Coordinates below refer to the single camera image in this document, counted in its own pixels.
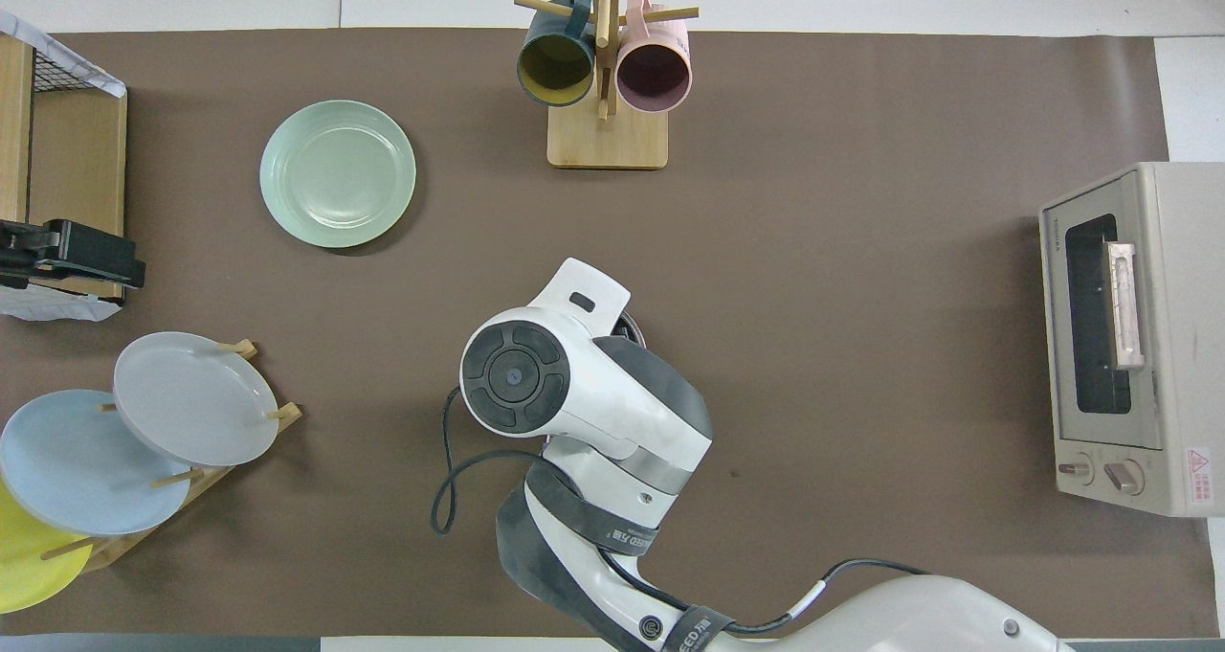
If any wooden shelf board unit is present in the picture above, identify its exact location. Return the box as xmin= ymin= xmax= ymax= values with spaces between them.
xmin=0 ymin=34 xmax=128 ymax=301

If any brown table mat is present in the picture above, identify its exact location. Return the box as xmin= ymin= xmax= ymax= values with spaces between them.
xmin=0 ymin=28 xmax=1221 ymax=639

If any black wire basket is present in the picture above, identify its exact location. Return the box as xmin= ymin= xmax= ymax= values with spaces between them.
xmin=33 ymin=44 xmax=106 ymax=95

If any beige toaster oven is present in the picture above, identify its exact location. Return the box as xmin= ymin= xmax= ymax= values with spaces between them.
xmin=1039 ymin=161 xmax=1225 ymax=518

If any mint green plate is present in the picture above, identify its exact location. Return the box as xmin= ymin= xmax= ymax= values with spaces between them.
xmin=259 ymin=100 xmax=418 ymax=250

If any grey plate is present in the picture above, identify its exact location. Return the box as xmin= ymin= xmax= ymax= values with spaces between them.
xmin=113 ymin=331 xmax=280 ymax=468

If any pink ribbed mug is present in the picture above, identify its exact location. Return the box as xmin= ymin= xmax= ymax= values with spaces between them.
xmin=615 ymin=0 xmax=693 ymax=114

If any white patterned paper bag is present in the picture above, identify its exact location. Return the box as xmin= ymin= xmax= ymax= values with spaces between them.
xmin=0 ymin=9 xmax=127 ymax=99

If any yellow plate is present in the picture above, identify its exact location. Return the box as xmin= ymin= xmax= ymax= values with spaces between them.
xmin=0 ymin=480 xmax=94 ymax=615

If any wooden plate rack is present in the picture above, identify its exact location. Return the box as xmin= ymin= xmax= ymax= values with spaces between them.
xmin=40 ymin=339 xmax=303 ymax=573

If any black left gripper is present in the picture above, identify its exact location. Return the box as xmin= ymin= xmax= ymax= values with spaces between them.
xmin=0 ymin=219 xmax=146 ymax=299

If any dark teal mug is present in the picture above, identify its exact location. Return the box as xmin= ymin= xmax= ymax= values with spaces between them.
xmin=517 ymin=0 xmax=597 ymax=108

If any light blue plate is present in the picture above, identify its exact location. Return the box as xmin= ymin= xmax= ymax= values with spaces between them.
xmin=0 ymin=389 xmax=192 ymax=537

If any wooden mug tree stand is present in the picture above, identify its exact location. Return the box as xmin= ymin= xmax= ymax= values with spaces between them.
xmin=514 ymin=0 xmax=701 ymax=170

